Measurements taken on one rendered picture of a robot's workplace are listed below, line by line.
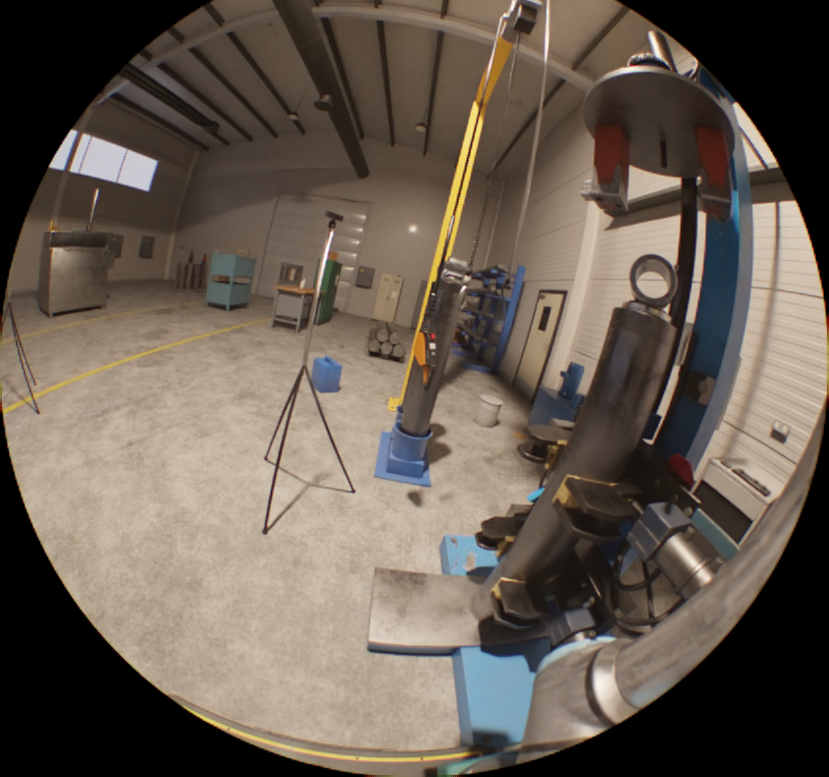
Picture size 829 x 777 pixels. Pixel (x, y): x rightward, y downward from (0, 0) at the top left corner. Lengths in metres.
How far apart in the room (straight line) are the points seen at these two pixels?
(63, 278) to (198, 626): 6.80
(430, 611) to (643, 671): 1.09
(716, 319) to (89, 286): 8.43
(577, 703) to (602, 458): 0.63
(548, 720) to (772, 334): 2.73
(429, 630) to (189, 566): 1.12
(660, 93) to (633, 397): 0.91
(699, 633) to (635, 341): 0.66
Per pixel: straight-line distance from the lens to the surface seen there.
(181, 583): 1.60
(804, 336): 2.78
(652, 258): 0.91
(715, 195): 1.00
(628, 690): 0.44
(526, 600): 1.09
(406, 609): 1.36
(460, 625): 1.40
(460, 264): 1.92
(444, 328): 1.88
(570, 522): 0.79
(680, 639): 0.40
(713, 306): 1.25
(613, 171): 1.09
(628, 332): 0.82
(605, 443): 0.84
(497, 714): 1.36
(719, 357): 1.18
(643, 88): 1.07
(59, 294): 7.43
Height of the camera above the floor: 1.34
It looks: 13 degrees down
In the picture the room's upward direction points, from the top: 14 degrees clockwise
